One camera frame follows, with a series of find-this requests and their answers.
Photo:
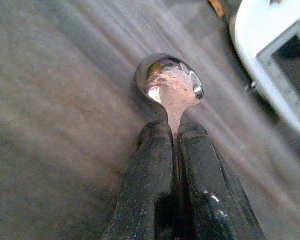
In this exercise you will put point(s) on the silver metal spoon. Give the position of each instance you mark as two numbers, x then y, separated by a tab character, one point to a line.
170	82

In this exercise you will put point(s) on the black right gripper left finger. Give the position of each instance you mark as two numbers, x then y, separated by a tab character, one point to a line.
147	180

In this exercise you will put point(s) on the white kitchen appliance with screen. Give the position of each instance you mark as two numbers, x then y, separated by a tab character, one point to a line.
247	37

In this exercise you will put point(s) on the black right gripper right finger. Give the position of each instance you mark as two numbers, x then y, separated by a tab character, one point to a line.
205	190

